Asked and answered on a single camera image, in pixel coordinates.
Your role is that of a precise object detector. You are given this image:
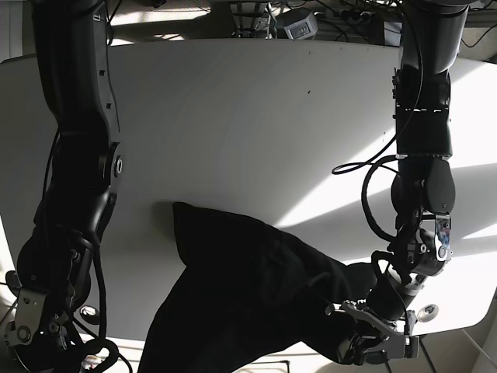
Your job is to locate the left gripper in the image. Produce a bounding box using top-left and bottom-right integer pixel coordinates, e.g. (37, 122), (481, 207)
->
(325, 301), (419, 365)

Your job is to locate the black T-shirt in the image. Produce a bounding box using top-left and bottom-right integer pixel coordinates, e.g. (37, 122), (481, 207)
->
(139, 201), (377, 372)

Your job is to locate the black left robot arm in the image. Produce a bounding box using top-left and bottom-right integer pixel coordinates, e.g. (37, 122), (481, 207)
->
(337, 1), (469, 365)

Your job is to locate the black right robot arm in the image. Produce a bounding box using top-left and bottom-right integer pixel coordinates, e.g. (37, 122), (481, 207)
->
(5, 1), (123, 372)

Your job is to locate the right silver table grommet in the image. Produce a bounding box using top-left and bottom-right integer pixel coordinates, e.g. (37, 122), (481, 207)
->
(415, 304), (440, 323)

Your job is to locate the silver table grommet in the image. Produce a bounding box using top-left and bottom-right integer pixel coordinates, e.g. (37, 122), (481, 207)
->
(79, 305), (101, 326)
(415, 304), (440, 323)

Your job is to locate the left silver table grommet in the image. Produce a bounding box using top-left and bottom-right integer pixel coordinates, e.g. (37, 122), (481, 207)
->
(79, 305), (101, 326)

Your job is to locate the grey power adapter box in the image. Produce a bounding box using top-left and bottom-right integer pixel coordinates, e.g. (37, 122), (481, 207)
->
(384, 22), (402, 47)

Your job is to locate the grey multi-socket box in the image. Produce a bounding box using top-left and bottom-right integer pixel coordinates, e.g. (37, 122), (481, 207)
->
(283, 8), (318, 40)

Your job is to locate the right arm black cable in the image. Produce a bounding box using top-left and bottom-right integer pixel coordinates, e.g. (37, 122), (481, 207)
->
(42, 127), (133, 373)

